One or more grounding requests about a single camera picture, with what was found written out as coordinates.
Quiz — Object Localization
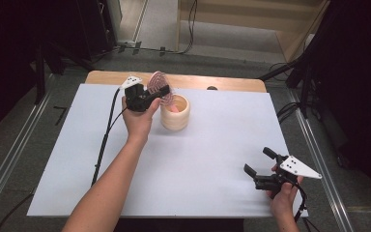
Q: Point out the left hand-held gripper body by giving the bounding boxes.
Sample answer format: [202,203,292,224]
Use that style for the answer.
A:
[119,75,162,113]

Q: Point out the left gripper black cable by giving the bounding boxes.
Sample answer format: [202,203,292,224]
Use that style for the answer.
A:
[0,87,128,232]

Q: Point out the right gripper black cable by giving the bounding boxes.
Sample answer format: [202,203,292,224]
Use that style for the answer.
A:
[293,183,321,232]

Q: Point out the cream ribbed cup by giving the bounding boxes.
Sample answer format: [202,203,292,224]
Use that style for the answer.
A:
[159,94,191,131]

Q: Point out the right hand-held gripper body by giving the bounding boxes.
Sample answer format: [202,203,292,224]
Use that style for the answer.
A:
[253,155,324,198]

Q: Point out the person's right hand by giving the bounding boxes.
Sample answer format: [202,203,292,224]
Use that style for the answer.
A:
[267,176,304,218]

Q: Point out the black cabinet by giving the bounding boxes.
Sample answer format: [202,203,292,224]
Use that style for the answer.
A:
[44,0,119,61]

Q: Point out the white table board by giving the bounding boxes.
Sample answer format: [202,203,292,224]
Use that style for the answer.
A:
[27,83,308,218]

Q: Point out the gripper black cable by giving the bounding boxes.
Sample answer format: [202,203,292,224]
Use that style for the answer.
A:
[0,87,128,232]
[293,183,321,232]

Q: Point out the black curtain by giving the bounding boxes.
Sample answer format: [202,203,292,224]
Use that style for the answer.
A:
[0,0,46,146]
[308,0,371,214]

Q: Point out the coiled black floor cables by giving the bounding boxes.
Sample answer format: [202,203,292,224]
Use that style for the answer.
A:
[275,101,303,124]

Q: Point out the aluminium floor rail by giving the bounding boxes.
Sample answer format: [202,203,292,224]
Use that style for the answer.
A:
[286,88,356,232]
[0,75,58,223]

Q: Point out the wooden frame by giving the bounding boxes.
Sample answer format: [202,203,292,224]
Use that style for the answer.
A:
[175,0,331,64]

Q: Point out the pink hairbrush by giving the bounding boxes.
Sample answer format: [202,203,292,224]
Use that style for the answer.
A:
[146,71,182,114]

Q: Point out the black metal stand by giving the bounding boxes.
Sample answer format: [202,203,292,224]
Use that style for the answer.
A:
[259,54,313,119]
[33,42,95,105]

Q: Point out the person's left hand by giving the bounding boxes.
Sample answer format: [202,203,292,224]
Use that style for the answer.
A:
[122,96,162,141]

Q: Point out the long black floor cable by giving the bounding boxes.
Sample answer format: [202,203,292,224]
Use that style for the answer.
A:
[114,0,198,56]

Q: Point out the wooden table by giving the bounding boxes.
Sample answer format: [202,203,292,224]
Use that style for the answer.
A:
[84,70,268,94]

